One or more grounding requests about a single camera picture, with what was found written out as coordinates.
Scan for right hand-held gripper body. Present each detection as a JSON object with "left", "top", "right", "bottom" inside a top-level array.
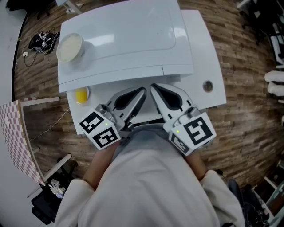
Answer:
[{"left": 162, "top": 105, "right": 217, "bottom": 157}]

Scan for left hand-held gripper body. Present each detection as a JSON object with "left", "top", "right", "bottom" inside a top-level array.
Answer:
[{"left": 79, "top": 104, "right": 135, "bottom": 150}]

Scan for white microwave door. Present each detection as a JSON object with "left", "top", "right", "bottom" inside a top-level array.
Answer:
[{"left": 58, "top": 64, "right": 165, "bottom": 94}]

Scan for white microwave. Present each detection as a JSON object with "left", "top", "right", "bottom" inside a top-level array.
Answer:
[{"left": 56, "top": 0, "right": 195, "bottom": 94}]

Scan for person's left forearm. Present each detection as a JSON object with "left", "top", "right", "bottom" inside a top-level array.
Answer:
[{"left": 83, "top": 145, "right": 118, "bottom": 191}]

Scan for person's right forearm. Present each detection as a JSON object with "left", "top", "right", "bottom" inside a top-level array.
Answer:
[{"left": 184, "top": 151, "right": 208, "bottom": 182}]

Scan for white items on chair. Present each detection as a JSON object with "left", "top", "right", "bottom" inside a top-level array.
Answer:
[{"left": 49, "top": 179, "right": 66, "bottom": 197}]

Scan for white bowl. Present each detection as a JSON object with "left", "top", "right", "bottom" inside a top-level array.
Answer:
[{"left": 55, "top": 32, "right": 85, "bottom": 63}]

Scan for cream sweatshirt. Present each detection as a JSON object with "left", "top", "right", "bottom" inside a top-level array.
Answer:
[{"left": 54, "top": 123, "right": 245, "bottom": 227}]

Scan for pink checkered table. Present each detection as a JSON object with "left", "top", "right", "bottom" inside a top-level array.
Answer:
[{"left": 0, "top": 96, "right": 72, "bottom": 187}]

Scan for black office chair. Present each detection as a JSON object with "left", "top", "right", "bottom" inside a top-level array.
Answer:
[
  {"left": 31, "top": 176, "right": 74, "bottom": 225},
  {"left": 228, "top": 178, "right": 270, "bottom": 227}
]

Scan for white side table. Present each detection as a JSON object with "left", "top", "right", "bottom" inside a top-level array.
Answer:
[{"left": 55, "top": 0, "right": 83, "bottom": 15}]

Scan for round table cable grommet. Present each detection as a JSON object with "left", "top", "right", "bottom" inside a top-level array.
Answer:
[{"left": 202, "top": 80, "right": 214, "bottom": 92}]

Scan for long pale floor cable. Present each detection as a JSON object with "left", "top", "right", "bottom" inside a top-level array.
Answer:
[{"left": 29, "top": 108, "right": 71, "bottom": 141}]

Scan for black adapter cable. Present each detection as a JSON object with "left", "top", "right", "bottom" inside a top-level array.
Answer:
[{"left": 23, "top": 53, "right": 39, "bottom": 67}]

